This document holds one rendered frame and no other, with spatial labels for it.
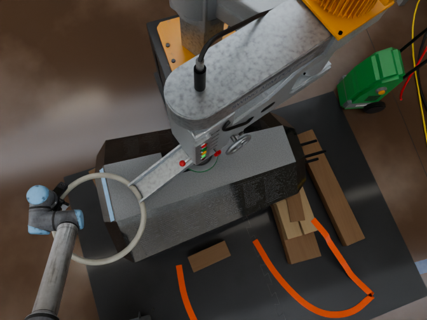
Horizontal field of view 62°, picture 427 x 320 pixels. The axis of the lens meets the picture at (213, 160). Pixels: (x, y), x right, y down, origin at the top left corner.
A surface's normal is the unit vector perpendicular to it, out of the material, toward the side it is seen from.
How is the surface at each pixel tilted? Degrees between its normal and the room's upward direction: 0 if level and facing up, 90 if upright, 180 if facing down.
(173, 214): 45
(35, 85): 0
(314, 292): 0
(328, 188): 0
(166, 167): 16
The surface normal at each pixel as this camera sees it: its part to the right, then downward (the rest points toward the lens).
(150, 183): -0.18, -0.09
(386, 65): -0.52, -0.18
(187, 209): 0.26, 0.47
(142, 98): 0.04, -0.25
